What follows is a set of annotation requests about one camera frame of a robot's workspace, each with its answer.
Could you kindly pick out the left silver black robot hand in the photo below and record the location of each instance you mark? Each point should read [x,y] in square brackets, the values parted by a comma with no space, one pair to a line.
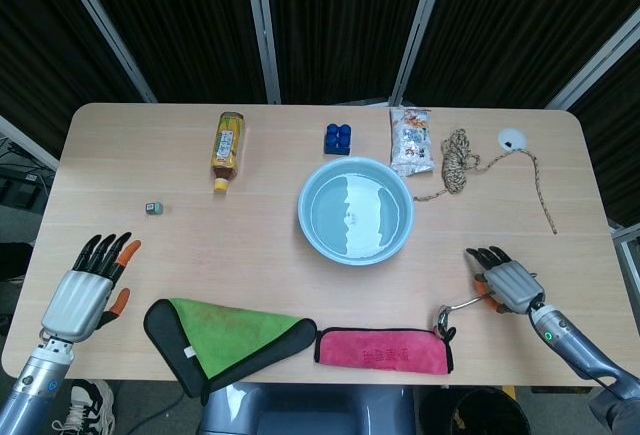
[80,302]

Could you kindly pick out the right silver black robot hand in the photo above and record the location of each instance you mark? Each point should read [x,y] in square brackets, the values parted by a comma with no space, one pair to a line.
[515,285]

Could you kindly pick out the metal ladle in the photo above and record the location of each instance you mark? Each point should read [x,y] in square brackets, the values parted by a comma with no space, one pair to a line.
[442,320]

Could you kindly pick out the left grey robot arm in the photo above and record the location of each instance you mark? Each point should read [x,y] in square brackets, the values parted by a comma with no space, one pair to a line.
[35,385]

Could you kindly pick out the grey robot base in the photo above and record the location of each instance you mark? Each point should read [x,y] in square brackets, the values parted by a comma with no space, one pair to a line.
[305,410]

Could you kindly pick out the light blue water basin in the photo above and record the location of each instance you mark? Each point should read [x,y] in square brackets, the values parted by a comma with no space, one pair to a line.
[325,205]

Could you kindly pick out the white and black sneaker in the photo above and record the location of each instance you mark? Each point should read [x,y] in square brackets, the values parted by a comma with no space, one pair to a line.
[85,407]

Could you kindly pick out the small grey cube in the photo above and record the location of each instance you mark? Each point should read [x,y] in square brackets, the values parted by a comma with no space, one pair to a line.
[154,208]

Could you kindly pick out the black floor device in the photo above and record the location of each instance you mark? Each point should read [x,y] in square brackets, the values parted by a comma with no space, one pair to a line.
[22,187]

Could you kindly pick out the black trash bin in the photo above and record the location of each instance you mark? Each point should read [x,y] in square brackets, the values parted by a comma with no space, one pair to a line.
[490,415]

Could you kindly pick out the green and black cloth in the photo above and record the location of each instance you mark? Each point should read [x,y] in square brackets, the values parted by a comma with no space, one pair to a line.
[225,335]

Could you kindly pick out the pink cloth with black trim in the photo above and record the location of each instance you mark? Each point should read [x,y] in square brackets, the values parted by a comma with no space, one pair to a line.
[380,352]

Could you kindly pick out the white snack bag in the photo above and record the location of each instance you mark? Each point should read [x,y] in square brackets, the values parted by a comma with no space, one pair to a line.
[411,142]

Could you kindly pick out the yellow tea bottle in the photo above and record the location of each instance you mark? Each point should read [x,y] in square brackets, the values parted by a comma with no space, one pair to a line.
[227,145]

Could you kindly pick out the blue toy building block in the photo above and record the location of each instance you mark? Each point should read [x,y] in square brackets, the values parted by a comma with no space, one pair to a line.
[337,140]

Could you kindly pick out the grey partition post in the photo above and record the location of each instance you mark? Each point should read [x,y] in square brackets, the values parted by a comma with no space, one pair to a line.
[420,30]
[102,25]
[25,140]
[262,30]
[595,65]

